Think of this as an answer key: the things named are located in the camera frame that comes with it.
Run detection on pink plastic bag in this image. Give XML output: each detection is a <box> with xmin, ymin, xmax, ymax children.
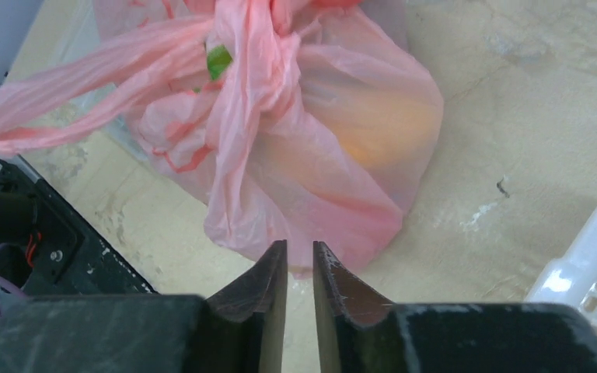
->
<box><xmin>0</xmin><ymin>1</ymin><xmax>444</xmax><ymax>275</ymax></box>

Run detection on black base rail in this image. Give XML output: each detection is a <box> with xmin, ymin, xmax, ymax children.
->
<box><xmin>0</xmin><ymin>157</ymin><xmax>155</xmax><ymax>295</ymax></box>

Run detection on orange fake fruit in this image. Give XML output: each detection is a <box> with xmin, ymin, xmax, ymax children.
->
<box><xmin>321</xmin><ymin>90</ymin><xmax>442</xmax><ymax>168</ymax></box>

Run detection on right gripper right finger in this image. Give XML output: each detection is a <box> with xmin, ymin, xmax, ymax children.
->
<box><xmin>313</xmin><ymin>242</ymin><xmax>597</xmax><ymax>372</ymax></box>

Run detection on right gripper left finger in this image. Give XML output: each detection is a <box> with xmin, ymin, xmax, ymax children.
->
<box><xmin>0</xmin><ymin>241</ymin><xmax>288</xmax><ymax>372</ymax></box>

